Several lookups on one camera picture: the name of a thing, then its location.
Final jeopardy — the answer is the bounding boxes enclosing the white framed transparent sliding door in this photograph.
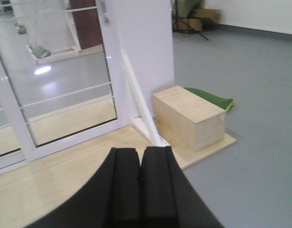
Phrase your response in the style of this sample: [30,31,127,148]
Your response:
[0,0,125,174]

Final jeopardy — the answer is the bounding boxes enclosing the white diagonal support brace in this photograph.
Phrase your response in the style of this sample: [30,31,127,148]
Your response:
[121,49,170,147]

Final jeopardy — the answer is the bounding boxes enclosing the cardboard boxes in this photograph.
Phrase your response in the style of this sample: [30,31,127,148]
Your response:
[172,8,222,32]

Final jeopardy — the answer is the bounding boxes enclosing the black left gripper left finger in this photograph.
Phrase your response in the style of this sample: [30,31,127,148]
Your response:
[28,148,141,228]

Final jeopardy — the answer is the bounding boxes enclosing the green sandbag beside box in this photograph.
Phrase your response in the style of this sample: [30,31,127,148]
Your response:
[185,87,235,112]

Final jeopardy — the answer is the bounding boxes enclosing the light wooden box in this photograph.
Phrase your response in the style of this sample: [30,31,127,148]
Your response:
[152,86,226,151]

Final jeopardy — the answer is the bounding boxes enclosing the silver door handle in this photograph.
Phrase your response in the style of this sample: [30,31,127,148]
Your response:
[100,0,110,24]

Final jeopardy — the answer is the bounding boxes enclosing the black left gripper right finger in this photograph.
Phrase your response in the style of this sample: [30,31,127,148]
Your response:
[141,146,223,228]

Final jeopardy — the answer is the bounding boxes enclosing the brown wooden door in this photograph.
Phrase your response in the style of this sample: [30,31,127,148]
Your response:
[69,0,103,50]

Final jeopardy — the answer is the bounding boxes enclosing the green sandbag in white frame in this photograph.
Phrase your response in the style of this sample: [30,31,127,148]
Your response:
[32,45,51,59]

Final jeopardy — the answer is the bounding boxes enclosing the light wooden base platform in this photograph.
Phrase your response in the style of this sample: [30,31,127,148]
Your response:
[0,114,238,228]

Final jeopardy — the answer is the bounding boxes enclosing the black tripod stand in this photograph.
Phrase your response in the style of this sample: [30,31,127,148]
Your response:
[171,0,208,40]

